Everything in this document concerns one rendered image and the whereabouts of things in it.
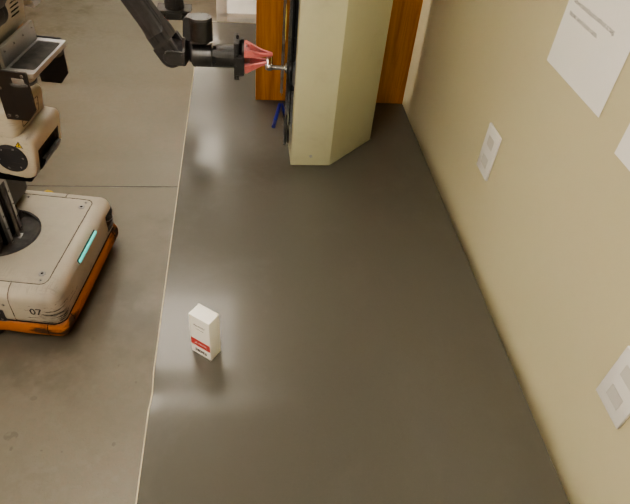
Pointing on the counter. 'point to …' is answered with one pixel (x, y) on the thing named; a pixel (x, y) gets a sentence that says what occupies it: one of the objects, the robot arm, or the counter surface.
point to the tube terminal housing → (336, 77)
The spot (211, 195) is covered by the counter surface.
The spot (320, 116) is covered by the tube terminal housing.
